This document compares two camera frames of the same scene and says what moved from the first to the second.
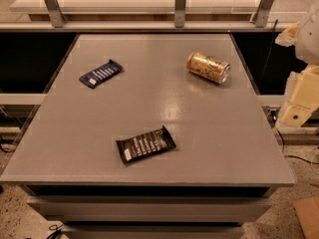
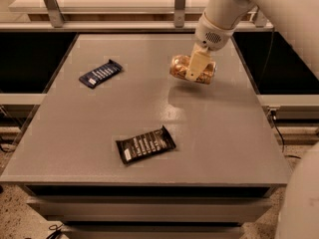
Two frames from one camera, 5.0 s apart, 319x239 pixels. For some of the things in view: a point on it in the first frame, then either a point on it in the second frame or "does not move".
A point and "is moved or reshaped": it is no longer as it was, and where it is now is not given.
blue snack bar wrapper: (94, 78) does not move
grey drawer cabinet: (152, 211) does not move
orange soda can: (208, 67) is moved or reshaped
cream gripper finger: (301, 99) → (207, 37)
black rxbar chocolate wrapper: (146, 144) does not move
